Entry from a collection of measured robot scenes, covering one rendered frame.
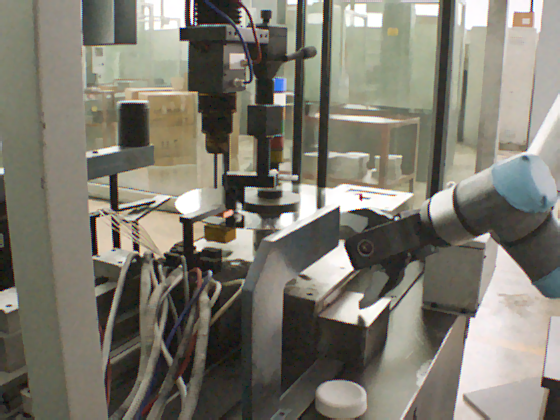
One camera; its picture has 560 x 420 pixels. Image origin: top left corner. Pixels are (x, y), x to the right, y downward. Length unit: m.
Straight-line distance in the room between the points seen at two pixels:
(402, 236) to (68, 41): 0.54
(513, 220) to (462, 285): 0.39
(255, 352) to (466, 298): 0.53
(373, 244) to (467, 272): 0.35
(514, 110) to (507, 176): 8.59
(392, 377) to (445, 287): 0.28
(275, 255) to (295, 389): 0.24
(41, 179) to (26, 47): 0.07
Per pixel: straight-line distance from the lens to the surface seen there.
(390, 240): 0.76
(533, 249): 0.73
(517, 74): 9.26
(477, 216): 0.72
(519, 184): 0.68
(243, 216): 0.91
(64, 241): 0.34
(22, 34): 0.33
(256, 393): 0.69
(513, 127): 9.29
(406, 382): 0.87
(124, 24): 0.86
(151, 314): 0.70
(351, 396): 0.79
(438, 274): 1.08
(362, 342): 0.87
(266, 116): 0.88
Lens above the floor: 1.19
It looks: 15 degrees down
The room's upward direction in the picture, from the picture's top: 2 degrees clockwise
